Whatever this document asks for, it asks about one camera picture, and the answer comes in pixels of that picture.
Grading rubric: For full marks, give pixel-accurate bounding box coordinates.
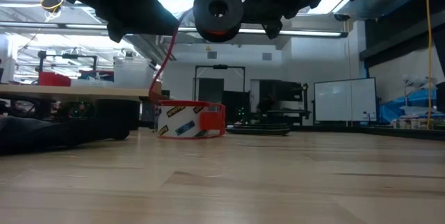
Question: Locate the red cord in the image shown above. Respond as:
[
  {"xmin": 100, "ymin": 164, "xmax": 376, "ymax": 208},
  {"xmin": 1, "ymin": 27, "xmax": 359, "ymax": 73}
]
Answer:
[{"xmin": 148, "ymin": 8, "xmax": 191, "ymax": 102}]

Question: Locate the clear plastic storage bin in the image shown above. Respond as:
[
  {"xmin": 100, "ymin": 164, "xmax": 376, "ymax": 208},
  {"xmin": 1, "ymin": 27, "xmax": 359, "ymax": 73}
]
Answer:
[{"xmin": 113, "ymin": 56, "xmax": 156, "ymax": 89}]

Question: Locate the black gantry stand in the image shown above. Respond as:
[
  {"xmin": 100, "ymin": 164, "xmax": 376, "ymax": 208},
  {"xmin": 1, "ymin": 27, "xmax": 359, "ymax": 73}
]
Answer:
[{"xmin": 193, "ymin": 64, "xmax": 246, "ymax": 103}]

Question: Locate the long ceiling light bar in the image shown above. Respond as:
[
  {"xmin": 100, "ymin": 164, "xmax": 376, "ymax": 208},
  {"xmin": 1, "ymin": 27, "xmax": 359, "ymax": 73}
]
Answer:
[{"xmin": 0, "ymin": 21, "xmax": 348, "ymax": 39}]

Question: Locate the black equipment desk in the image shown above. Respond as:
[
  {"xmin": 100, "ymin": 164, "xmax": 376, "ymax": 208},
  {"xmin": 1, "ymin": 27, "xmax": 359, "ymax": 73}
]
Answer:
[{"xmin": 250, "ymin": 79, "xmax": 312, "ymax": 126}]

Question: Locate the red packing tape dispenser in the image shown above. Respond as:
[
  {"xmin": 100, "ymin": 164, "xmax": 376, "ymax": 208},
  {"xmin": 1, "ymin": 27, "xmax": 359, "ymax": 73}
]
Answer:
[{"xmin": 154, "ymin": 99, "xmax": 227, "ymax": 140}]

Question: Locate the black overhead rig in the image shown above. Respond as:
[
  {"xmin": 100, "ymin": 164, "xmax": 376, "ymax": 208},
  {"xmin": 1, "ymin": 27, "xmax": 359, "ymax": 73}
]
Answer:
[{"xmin": 36, "ymin": 49, "xmax": 99, "ymax": 74}]

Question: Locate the wood-top grey workbench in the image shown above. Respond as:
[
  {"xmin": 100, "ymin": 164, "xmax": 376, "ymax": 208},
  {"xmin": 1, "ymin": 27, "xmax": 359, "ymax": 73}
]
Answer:
[{"xmin": 0, "ymin": 83, "xmax": 163, "ymax": 127}]

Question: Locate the red plastic bin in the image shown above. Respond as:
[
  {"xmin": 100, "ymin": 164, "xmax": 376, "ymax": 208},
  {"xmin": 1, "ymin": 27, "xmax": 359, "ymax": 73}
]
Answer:
[{"xmin": 38, "ymin": 71, "xmax": 72, "ymax": 87}]

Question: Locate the whiteboard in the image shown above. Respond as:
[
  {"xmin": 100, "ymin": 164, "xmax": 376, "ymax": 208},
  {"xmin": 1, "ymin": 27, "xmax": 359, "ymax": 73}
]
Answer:
[{"xmin": 314, "ymin": 77, "xmax": 378, "ymax": 123}]

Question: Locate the black work glove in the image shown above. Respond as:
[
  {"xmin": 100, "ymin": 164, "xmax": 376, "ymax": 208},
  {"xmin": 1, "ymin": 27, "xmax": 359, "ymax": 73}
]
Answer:
[{"xmin": 0, "ymin": 115, "xmax": 131, "ymax": 156}]

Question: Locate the blue tarp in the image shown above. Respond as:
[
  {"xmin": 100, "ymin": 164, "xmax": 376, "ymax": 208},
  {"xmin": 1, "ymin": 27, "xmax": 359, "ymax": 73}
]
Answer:
[{"xmin": 378, "ymin": 88, "xmax": 438, "ymax": 124}]

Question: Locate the silver ventilation duct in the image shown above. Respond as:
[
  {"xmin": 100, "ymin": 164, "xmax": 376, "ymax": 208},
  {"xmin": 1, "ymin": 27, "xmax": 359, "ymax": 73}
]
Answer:
[{"xmin": 123, "ymin": 34, "xmax": 177, "ymax": 63}]

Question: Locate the hanging yellow cable reel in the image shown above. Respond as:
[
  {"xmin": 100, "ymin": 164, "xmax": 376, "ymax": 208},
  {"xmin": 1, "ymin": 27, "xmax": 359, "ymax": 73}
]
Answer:
[{"xmin": 40, "ymin": 0, "xmax": 64, "ymax": 13}]

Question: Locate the yellow extension cable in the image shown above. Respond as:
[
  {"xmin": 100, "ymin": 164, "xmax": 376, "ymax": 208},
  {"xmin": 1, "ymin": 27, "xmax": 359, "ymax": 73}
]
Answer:
[{"xmin": 423, "ymin": 0, "xmax": 434, "ymax": 130}]

